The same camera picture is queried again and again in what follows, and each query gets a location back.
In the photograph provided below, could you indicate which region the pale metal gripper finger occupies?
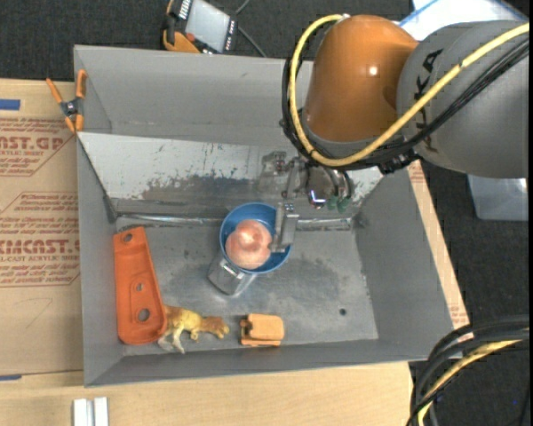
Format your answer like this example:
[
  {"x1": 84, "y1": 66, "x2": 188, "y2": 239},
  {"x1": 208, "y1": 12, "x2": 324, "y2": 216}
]
[
  {"x1": 282, "y1": 201, "x2": 300, "y2": 249},
  {"x1": 272, "y1": 201, "x2": 286, "y2": 253}
]

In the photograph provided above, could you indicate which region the pink peach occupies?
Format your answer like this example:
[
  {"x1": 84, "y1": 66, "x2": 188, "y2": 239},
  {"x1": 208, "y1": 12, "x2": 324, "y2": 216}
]
[{"x1": 224, "y1": 218, "x2": 274, "y2": 271}]

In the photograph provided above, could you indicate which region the grey metal bin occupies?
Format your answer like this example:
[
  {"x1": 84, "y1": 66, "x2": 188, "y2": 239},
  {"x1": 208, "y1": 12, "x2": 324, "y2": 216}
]
[{"x1": 73, "y1": 44, "x2": 457, "y2": 388}]

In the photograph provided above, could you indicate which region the blue and metal cup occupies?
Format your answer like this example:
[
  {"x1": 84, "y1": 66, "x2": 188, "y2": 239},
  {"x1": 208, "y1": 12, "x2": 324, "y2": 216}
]
[{"x1": 206, "y1": 201, "x2": 293, "y2": 297}]

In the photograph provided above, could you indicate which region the orange toy bread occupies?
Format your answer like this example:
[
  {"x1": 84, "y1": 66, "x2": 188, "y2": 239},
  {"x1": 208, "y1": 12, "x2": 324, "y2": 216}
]
[{"x1": 239, "y1": 312, "x2": 286, "y2": 348}]

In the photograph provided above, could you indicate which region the yellow toy animal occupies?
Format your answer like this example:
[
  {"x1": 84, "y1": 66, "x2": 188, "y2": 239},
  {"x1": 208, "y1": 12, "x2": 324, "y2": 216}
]
[{"x1": 156, "y1": 304, "x2": 231, "y2": 355}]

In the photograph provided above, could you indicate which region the orange flat piece with holes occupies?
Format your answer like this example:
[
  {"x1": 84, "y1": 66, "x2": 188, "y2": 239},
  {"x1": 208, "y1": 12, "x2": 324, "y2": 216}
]
[{"x1": 112, "y1": 225, "x2": 169, "y2": 346}]

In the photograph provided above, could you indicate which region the brown cardboard board red print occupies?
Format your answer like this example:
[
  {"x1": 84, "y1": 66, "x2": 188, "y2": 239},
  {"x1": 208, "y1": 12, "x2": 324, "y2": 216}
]
[{"x1": 0, "y1": 76, "x2": 472, "y2": 383}]

